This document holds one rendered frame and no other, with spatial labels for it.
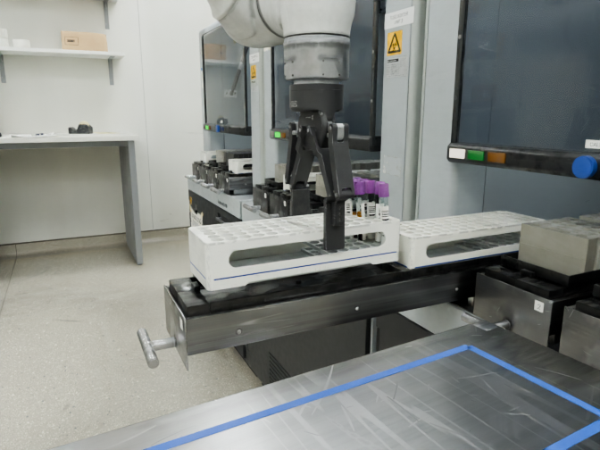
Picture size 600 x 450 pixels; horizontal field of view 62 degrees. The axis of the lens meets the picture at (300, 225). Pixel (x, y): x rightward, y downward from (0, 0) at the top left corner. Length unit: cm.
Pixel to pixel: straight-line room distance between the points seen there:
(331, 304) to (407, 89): 54
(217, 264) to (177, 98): 363
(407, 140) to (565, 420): 74
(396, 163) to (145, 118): 325
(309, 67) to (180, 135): 359
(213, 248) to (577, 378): 41
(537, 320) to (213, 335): 44
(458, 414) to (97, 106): 388
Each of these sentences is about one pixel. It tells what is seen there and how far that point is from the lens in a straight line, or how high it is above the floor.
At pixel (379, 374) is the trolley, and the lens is 47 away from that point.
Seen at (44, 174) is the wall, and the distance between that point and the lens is 416.
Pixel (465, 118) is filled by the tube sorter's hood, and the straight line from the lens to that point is 93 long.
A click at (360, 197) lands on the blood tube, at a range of 76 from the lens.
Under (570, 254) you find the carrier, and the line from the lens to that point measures 81.
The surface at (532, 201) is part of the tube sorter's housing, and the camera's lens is 114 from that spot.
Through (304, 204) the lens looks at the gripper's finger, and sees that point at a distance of 77.
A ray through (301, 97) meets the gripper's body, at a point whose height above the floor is 107.
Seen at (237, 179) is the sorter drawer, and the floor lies 80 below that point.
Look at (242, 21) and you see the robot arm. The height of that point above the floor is 118.
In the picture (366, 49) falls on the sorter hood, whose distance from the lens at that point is 120.
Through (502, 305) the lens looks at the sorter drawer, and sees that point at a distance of 80.
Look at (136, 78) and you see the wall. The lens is 418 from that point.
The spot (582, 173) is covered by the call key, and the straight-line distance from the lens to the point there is 76.
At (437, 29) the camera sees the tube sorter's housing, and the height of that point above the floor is 120.
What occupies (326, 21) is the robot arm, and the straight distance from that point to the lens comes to 68.
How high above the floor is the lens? 105
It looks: 13 degrees down
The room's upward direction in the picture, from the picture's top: straight up
